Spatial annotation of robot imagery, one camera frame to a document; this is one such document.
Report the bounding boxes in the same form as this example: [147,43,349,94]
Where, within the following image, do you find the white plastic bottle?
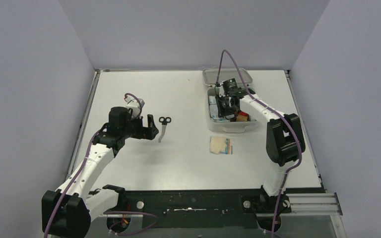
[211,118,231,123]

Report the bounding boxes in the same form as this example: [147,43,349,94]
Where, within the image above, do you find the black handled scissors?
[158,117,172,143]

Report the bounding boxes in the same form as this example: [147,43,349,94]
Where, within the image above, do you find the aluminium frame rail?
[281,193,343,216]

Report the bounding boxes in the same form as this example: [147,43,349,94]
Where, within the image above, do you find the clear bag of wipes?
[208,96,220,119]

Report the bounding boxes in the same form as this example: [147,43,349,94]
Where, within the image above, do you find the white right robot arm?
[215,78,306,213]

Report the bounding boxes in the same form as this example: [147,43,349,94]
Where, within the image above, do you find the grey open storage box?
[202,68,258,133]

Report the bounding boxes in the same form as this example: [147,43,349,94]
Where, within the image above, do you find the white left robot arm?
[41,107,159,238]

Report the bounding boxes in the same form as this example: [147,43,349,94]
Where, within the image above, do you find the brown bottle orange cap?
[236,112,250,122]

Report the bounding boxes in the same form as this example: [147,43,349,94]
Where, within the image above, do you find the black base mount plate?
[105,188,292,233]

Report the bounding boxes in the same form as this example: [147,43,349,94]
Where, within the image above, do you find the beige gauze packet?
[209,136,233,155]

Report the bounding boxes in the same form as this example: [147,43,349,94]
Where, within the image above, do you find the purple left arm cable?
[43,93,143,238]

